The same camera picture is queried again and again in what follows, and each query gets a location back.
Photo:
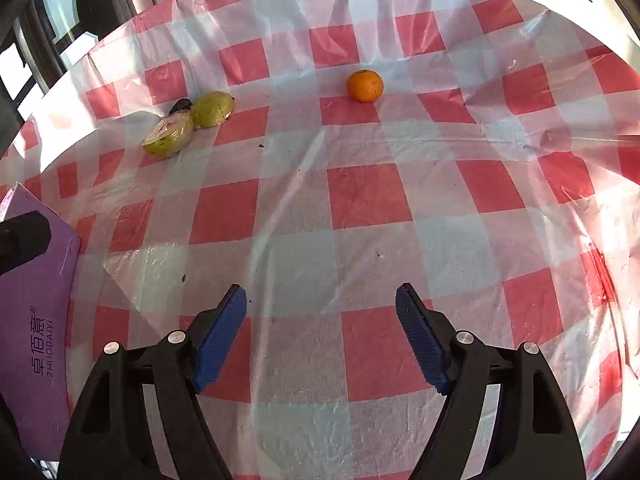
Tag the orange mandarin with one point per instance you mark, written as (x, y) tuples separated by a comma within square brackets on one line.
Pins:
[(365, 85)]

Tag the red white checked plastic tablecloth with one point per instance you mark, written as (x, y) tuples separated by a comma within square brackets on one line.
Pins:
[(370, 195)]

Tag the wrapped green kiwi half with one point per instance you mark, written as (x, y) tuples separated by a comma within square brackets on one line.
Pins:
[(169, 136), (213, 108)]

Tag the purple cardboard box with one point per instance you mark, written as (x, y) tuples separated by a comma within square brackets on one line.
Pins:
[(35, 320)]

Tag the dark brown date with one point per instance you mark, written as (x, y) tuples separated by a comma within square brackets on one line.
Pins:
[(180, 105)]

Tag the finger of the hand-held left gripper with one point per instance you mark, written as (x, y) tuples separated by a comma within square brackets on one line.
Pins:
[(422, 340), (220, 340)]

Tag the dark window frame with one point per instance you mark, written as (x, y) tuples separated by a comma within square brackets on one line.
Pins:
[(37, 45)]

